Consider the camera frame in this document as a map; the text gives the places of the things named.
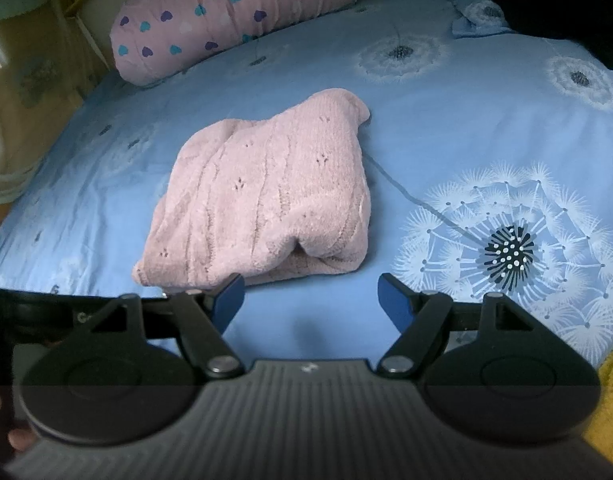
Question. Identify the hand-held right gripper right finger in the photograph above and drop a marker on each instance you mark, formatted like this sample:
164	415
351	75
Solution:
394	302

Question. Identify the blue dandelion print bed sheet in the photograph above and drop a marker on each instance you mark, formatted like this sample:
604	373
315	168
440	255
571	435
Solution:
436	125

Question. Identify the person's left hand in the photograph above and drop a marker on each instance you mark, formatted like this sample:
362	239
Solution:
21	441

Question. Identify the yellow cloth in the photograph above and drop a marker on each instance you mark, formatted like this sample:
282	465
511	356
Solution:
611	400

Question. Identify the black cloth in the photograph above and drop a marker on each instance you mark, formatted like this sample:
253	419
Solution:
561	15

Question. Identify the pink heart print bolster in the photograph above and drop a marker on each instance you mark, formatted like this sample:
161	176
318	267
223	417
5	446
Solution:
221	15

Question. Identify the pink knitted cardigan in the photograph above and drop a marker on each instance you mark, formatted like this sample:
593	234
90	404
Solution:
266	185

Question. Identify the blue dandelion print pillow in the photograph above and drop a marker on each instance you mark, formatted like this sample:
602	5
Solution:
471	12

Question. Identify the sheer curtain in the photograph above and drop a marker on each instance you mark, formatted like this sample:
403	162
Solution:
16	175

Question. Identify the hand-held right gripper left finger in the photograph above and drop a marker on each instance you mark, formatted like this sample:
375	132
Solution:
229	300

